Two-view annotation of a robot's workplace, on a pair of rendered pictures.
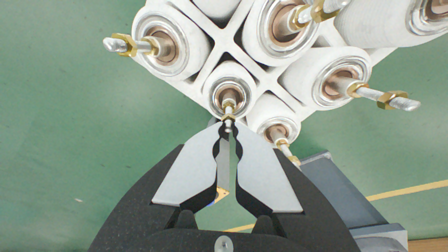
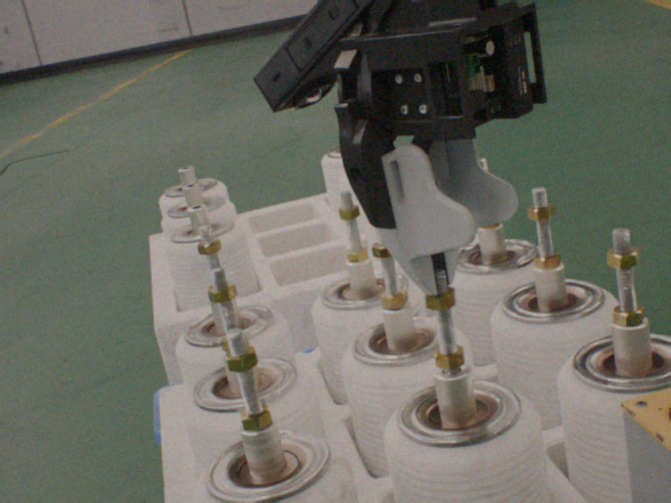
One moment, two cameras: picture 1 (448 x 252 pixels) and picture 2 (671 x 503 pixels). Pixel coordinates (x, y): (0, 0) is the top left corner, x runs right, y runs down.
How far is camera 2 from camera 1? 0.55 m
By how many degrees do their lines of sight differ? 97
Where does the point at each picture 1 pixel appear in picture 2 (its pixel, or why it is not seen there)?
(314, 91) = (542, 317)
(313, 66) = (499, 329)
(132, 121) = not seen: outside the picture
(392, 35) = (513, 279)
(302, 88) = (533, 339)
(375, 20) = (488, 303)
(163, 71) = (296, 482)
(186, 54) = (314, 437)
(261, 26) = (378, 359)
